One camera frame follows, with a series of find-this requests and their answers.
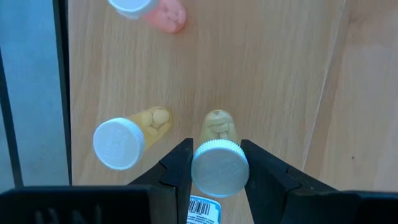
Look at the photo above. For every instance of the pink pill vial white cap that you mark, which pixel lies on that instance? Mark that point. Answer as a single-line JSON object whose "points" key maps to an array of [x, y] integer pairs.
{"points": [[168, 17]]}

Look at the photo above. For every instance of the yellow pill vial white cap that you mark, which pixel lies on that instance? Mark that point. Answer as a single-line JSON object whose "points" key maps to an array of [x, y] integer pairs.
{"points": [[119, 143], [219, 169]]}

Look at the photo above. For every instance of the black aluminium rig frame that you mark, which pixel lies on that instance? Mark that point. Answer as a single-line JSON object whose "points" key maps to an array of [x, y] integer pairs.
{"points": [[63, 93]]}

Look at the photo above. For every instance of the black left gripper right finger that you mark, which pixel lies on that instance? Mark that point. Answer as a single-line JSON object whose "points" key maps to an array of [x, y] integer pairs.
{"points": [[280, 193]]}

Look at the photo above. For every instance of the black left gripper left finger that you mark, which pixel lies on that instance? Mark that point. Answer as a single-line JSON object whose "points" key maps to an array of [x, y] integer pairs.
{"points": [[174, 186]]}

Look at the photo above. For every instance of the white melatonin bottle blue label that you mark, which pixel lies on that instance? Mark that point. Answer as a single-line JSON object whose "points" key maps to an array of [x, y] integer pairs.
{"points": [[203, 210]]}

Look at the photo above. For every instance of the wooden shelf black metal frame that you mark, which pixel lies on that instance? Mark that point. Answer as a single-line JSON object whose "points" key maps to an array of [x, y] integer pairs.
{"points": [[248, 77]]}

